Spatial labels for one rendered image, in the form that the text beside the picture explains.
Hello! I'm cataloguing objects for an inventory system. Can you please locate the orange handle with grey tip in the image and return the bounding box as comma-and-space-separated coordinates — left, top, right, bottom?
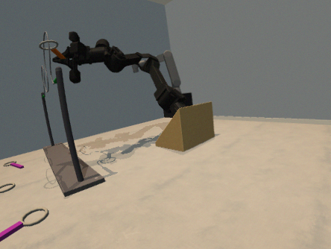
39, 40, 66, 59

